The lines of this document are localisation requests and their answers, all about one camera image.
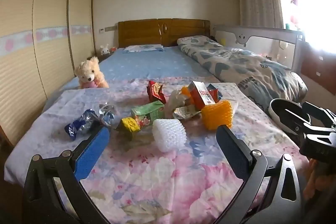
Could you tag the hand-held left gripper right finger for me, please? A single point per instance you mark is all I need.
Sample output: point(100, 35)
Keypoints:
point(233, 150)

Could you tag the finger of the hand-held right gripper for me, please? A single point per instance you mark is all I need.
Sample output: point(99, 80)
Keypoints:
point(319, 112)
point(296, 125)

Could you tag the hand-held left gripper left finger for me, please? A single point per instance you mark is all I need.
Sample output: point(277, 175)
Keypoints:
point(92, 153)

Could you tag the blue wrapper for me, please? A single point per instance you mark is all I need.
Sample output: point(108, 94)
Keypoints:
point(78, 125)

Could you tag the silver wrapper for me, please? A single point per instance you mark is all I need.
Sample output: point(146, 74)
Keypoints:
point(107, 112)

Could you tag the yellow snack packet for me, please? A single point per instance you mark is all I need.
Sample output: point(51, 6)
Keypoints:
point(128, 125)

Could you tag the orange and blue snack bag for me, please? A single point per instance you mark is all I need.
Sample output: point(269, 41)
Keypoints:
point(215, 94)

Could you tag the printed foil wrapper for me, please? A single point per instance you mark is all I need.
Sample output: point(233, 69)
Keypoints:
point(185, 112)

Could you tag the red and white carton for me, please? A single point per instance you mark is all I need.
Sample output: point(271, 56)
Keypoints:
point(200, 95)

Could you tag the white foam fruit net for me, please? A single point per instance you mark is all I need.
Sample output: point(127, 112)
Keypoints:
point(168, 134)

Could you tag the green drink carton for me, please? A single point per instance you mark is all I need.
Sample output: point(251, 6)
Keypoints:
point(147, 113)

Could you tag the white plastic bag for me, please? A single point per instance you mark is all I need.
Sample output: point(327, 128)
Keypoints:
point(177, 103)

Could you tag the red snack box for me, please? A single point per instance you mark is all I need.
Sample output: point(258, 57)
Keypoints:
point(155, 91)

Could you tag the person's right hand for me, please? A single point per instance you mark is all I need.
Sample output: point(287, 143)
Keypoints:
point(319, 179)

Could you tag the brown wooden dresser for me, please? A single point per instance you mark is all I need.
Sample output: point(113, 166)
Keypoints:
point(320, 66)

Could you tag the pink floral bed sheet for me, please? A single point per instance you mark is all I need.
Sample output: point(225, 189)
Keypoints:
point(157, 174)

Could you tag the blue and white printed duvet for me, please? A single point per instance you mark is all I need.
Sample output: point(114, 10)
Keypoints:
point(236, 66)

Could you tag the cream teddy bear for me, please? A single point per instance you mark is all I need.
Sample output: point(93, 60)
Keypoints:
point(88, 69)

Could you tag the dark wooden nightstand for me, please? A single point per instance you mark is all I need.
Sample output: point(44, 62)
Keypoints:
point(105, 58)

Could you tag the white bunny plush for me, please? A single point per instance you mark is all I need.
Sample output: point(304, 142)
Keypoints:
point(104, 50)

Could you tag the bed with blue sheet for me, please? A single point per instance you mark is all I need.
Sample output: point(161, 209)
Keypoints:
point(157, 64)

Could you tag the blue and white pillow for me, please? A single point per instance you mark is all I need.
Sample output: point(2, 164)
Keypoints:
point(143, 48)

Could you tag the wooden bed headboard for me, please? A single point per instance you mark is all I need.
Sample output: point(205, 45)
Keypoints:
point(141, 32)

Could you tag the cream sliding door wardrobe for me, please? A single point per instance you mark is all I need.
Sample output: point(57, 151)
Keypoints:
point(23, 16)

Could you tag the grey bed guard rail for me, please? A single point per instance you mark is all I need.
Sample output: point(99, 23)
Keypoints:
point(262, 41)

